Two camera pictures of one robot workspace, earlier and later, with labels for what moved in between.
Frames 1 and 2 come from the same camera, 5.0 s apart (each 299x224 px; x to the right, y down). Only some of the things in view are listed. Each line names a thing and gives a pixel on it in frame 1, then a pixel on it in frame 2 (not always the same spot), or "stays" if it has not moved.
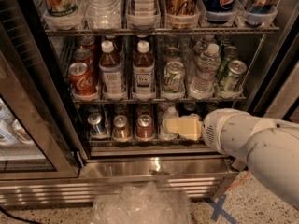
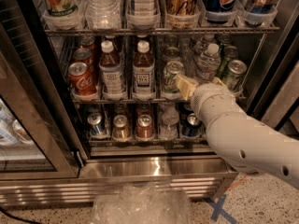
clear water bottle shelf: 205,82 stays
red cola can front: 81,78 stays
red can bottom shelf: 145,128 stays
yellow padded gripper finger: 188,127 → 185,86
